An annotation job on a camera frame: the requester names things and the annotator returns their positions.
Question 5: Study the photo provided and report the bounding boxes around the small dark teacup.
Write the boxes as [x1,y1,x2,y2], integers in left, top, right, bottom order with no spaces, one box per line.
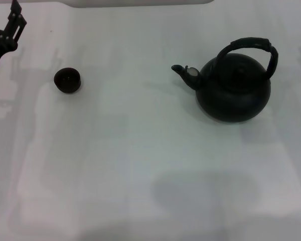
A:
[53,67,82,94]

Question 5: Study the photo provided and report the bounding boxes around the black round teapot with handle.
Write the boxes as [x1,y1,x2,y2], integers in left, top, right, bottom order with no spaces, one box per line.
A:
[171,37,279,124]

